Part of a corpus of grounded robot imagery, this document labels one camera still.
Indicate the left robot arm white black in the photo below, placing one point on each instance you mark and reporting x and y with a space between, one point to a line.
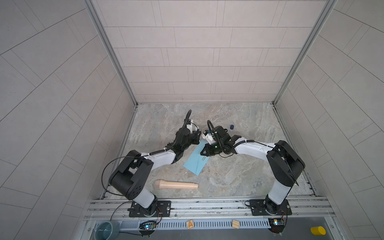
129 178

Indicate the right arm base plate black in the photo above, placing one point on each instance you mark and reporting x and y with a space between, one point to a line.
258 207

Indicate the yellow cylinder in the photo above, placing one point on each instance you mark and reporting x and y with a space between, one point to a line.
318 231

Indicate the grey slotted cable duct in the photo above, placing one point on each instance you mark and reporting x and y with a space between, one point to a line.
213 224

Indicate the left circuit board with wires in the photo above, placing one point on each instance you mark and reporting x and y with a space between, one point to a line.
148 225

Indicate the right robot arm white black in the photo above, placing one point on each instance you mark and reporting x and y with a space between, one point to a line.
284 162

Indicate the plain wooden block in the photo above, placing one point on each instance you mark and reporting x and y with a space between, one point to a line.
235 224

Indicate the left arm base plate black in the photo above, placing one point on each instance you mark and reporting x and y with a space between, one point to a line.
156 209

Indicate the aluminium mounting rail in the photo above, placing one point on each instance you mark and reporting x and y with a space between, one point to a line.
209 208

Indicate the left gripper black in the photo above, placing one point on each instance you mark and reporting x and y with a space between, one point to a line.
193 135

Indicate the beige plastic toy microphone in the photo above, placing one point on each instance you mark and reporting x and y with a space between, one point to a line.
162 184

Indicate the teal paper envelope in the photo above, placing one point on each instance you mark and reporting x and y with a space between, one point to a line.
196 162

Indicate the teal round bowl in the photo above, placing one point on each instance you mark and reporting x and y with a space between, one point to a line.
108 230

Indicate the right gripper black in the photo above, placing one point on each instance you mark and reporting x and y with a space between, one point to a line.
208 151

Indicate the right circuit board with wires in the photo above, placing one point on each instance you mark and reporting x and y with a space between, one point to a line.
277 225

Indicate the wooden letter A block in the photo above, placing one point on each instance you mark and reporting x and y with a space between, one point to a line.
190 224

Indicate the circuit board with wires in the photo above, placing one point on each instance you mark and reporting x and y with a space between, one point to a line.
148 225
277 225

